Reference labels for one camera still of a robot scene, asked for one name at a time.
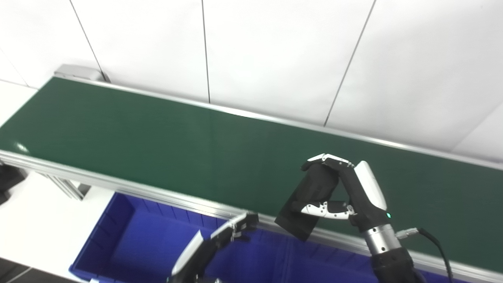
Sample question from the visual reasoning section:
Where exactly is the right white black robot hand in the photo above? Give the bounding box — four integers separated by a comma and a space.
293, 153, 391, 232

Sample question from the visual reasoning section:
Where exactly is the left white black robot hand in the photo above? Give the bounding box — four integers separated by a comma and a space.
167, 212, 260, 283

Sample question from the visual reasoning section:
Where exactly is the black cylinder block part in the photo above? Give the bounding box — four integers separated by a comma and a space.
274, 161, 340, 241

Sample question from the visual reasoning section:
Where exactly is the blue plastic bin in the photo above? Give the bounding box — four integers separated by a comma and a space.
69, 191, 291, 283
281, 238, 472, 283

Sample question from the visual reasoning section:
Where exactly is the green conveyor belt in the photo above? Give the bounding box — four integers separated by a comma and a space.
0, 75, 503, 281

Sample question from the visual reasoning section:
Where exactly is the aluminium conveyor support leg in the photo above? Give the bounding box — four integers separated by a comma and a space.
37, 172, 92, 201

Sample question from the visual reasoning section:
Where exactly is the grey conveyor end housing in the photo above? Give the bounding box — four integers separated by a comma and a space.
54, 64, 111, 83

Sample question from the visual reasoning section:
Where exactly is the black floor object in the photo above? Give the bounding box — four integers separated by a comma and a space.
0, 163, 28, 205

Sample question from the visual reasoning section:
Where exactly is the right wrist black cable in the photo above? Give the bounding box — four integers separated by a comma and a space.
395, 227, 454, 283

